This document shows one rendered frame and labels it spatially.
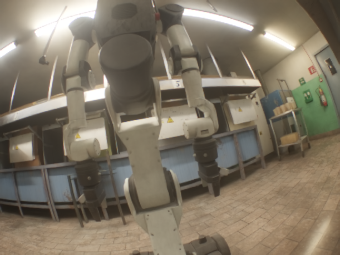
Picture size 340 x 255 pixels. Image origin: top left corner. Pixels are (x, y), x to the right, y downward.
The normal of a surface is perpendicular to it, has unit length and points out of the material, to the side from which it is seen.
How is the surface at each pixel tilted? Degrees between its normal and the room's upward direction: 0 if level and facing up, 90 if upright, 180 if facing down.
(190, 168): 90
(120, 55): 90
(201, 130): 101
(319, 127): 90
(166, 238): 60
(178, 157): 90
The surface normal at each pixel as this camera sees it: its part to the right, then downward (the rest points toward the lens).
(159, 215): 0.01, -0.67
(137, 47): 0.14, -0.22
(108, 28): 0.19, 0.04
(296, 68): -0.95, 0.16
